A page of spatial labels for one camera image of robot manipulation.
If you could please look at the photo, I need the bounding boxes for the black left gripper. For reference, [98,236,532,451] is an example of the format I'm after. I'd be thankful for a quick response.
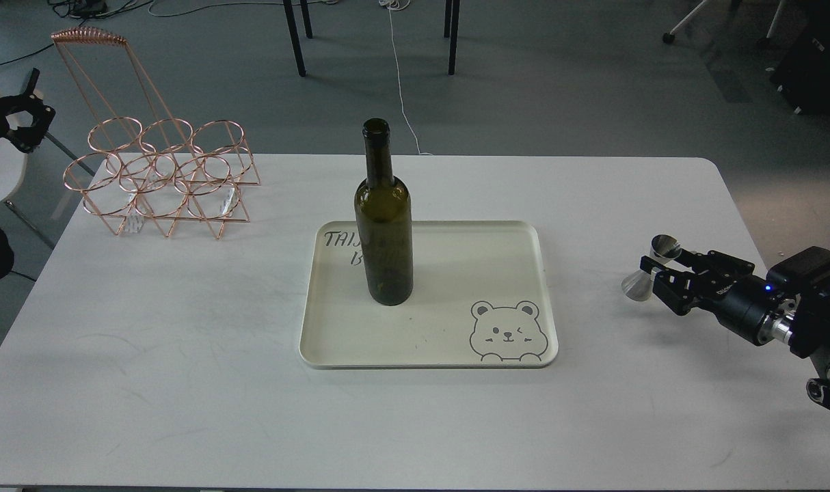
[0,68,56,154]

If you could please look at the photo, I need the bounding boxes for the black floor cables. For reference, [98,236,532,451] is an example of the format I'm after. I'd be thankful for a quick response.
[0,0,156,72]

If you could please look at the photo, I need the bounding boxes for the white floor cable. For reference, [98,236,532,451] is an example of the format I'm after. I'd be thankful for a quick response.
[377,0,435,156]

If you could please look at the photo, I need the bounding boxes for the dark green wine bottle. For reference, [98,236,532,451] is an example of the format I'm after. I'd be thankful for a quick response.
[353,118,413,305]

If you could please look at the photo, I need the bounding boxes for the black table legs left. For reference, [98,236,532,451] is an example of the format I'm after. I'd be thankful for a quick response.
[282,0,314,77]

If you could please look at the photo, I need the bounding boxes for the black equipment case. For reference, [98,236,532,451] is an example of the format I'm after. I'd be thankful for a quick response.
[769,1,830,114]

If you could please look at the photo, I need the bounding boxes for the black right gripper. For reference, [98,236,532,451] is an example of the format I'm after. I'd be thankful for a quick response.
[639,249,799,346]

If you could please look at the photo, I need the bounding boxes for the steel double jigger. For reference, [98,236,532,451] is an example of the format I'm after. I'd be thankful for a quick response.
[621,234,682,302]

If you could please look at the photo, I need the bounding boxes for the black table legs right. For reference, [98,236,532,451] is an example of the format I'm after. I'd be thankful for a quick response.
[443,0,461,76]

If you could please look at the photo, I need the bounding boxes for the copper wire bottle rack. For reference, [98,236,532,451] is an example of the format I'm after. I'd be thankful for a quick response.
[51,26,262,239]

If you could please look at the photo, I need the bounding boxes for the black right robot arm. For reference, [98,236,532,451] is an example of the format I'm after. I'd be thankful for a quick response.
[622,236,830,411]

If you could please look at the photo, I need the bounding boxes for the black table legs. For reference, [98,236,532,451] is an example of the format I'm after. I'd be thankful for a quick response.
[443,0,461,76]
[282,0,314,77]

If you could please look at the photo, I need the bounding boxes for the cream bear serving tray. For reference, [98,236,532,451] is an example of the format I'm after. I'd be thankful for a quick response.
[299,221,559,370]

